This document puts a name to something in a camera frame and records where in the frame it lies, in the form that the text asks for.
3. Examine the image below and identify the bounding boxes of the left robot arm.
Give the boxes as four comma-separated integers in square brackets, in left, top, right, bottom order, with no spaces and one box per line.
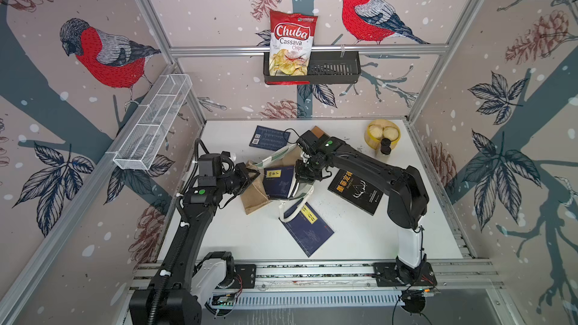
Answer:
[129,139,260,324]

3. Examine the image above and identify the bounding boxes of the red Chuba cassava chips bag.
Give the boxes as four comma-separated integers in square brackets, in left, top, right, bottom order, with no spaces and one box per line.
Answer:
[265,11,318,85]

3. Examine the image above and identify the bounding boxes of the yellow bowl with buns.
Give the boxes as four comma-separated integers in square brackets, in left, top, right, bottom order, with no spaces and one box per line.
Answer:
[364,119,401,150]

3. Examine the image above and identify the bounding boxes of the black book with gold title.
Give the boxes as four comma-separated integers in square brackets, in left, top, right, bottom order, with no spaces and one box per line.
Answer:
[328,169,384,216]

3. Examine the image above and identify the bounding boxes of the blue book yellow label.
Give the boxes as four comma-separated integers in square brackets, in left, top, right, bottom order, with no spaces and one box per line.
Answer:
[263,166,296,200]
[279,201,335,258]

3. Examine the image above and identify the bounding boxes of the small bottle with black cap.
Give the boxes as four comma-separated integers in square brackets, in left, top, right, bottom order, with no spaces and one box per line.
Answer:
[376,138,392,163]

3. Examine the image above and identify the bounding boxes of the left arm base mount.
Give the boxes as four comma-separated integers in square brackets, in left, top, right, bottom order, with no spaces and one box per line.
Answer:
[229,264,257,290]

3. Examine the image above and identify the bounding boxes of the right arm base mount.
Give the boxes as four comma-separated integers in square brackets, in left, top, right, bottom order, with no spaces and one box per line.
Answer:
[373,261,437,287]

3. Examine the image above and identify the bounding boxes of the black wire basket shelf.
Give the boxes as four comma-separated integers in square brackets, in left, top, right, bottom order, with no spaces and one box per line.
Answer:
[263,51,361,85]

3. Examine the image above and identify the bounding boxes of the circuit board with wires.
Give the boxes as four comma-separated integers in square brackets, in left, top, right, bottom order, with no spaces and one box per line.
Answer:
[206,293,239,311]

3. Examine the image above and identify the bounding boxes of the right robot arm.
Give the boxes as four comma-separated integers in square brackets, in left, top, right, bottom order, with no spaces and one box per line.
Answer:
[296,130,430,285]

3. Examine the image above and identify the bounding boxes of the jute and green canvas bag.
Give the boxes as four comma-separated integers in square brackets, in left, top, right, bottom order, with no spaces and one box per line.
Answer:
[241,144,315,219]

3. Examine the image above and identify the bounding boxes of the blue book with barcode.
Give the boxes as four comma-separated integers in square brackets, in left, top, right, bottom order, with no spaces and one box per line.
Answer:
[249,126,290,151]

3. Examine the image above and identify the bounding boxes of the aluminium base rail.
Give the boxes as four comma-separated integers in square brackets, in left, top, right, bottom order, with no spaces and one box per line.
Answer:
[213,259,504,312]

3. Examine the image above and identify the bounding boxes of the white wire mesh shelf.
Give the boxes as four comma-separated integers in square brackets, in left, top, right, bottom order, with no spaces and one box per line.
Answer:
[113,74,192,171]

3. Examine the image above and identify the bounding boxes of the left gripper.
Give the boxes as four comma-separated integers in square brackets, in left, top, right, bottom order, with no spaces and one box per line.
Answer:
[216,162,260,195]

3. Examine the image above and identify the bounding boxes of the brown and black book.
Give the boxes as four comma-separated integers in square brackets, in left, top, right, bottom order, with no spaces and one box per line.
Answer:
[311,126,330,140]

